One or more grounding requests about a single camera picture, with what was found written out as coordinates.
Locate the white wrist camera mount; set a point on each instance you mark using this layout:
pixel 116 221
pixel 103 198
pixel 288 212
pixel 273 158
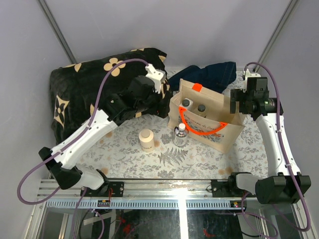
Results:
pixel 247 74
pixel 157 76

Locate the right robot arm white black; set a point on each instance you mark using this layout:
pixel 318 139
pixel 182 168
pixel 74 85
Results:
pixel 285 184

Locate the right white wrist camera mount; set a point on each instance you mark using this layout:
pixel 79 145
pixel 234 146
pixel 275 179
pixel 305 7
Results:
pixel 247 74

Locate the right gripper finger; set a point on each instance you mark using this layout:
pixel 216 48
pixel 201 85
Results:
pixel 237 95
pixel 234 107

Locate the beige round bottle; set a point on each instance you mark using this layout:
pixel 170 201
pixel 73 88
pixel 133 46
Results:
pixel 146 137

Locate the clear round bottle white cap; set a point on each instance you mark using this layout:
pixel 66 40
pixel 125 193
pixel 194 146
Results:
pixel 180 135

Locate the floral patterned tablecloth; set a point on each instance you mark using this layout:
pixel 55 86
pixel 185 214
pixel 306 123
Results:
pixel 119 154

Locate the beige canvas bag orange handles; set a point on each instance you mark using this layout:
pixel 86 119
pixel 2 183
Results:
pixel 219 129

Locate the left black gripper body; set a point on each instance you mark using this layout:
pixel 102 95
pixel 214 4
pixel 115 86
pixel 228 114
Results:
pixel 161 104

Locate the black floral pattern pillow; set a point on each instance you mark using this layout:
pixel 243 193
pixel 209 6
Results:
pixel 73 89

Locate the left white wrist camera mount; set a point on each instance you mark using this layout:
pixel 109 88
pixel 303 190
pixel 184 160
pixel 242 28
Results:
pixel 157 76

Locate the aluminium mounting rail frame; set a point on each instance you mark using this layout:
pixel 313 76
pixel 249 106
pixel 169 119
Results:
pixel 135 194

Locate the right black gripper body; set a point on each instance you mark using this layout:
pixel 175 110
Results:
pixel 243 105

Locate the white rectangular lotion bottle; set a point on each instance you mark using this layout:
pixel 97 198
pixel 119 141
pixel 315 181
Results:
pixel 187 104

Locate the clear square bottle grey cap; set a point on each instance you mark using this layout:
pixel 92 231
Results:
pixel 201 110

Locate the dark blue denim garment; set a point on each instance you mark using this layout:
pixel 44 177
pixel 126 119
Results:
pixel 215 77

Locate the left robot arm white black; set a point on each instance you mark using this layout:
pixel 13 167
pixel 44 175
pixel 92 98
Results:
pixel 141 95

